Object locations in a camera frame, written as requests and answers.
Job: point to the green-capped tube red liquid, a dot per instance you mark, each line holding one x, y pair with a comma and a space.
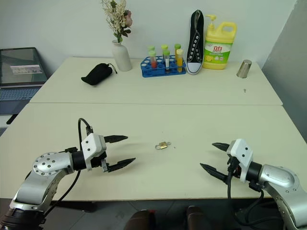
153, 60

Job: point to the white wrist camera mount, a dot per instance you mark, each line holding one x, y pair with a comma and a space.
92, 146
242, 155

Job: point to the metal cup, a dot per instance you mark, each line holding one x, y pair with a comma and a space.
244, 69

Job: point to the dried flower bouquet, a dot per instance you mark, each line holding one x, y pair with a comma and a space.
117, 19

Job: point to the blue test tube rack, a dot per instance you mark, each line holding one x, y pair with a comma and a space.
163, 72

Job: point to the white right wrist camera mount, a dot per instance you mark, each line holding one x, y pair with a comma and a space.
242, 155

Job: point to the black high-top sneaker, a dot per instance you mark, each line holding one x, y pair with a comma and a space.
195, 48

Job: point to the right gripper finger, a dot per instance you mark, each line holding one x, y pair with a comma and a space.
221, 146
213, 171

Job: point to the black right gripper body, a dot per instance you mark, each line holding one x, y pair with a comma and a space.
234, 169

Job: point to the green-capped tube yellow liquid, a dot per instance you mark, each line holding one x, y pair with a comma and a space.
177, 46

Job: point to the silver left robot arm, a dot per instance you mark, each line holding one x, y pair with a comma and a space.
48, 165

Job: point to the open grey laptop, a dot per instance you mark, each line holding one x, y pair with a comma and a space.
21, 81

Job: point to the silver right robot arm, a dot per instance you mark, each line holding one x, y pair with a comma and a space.
278, 175

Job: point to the dark brown rounded shape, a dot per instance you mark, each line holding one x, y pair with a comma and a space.
197, 218
141, 220

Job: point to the small brass padlock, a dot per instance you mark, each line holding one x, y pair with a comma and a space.
162, 146

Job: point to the yellow detergent pump bottle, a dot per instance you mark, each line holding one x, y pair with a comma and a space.
217, 52

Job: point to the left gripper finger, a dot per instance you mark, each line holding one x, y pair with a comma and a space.
121, 164
116, 138

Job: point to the yellow-capped tube orange liquid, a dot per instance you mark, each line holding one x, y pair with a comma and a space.
180, 60

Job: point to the white ceramic vase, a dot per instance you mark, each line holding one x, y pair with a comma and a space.
122, 57

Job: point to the green-capped tube white label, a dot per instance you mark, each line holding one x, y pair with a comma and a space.
167, 60

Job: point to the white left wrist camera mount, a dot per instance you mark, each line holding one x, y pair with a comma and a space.
92, 146

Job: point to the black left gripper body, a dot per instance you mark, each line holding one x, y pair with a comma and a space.
97, 162

